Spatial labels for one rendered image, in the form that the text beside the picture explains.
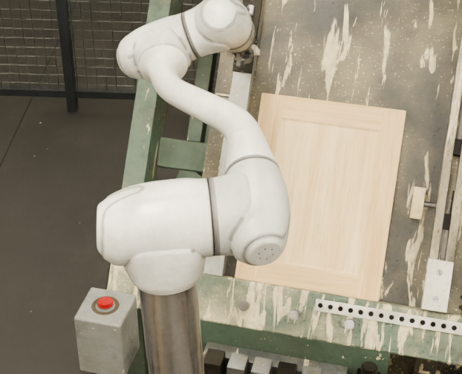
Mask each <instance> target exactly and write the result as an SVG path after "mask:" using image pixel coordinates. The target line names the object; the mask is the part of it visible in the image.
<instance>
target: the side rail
mask: <svg viewBox="0 0 462 374"><path fill-rule="evenodd" d="M182 1H183V0H149V9H148V15H147V20H146V24H148V23H151V22H154V21H156V20H158V19H162V18H165V17H167V16H173V15H177V14H179V13H180V12H181V6H182ZM166 106H167V102H166V101H165V100H164V99H162V98H161V97H160V96H159V95H158V93H157V92H156V90H155V89H154V87H153V85H152V83H150V82H148V81H147V80H146V79H138V80H137V90H136V95H135V101H134V110H133V115H132V121H131V130H130V135H129V141H128V150H127V155H126V164H125V170H124V175H123V184H122V189H123V188H127V187H129V186H133V185H137V184H140V183H147V182H152V181H156V176H157V155H158V150H159V144H160V138H161V137H162V136H163V126H164V121H165V116H166Z"/></svg>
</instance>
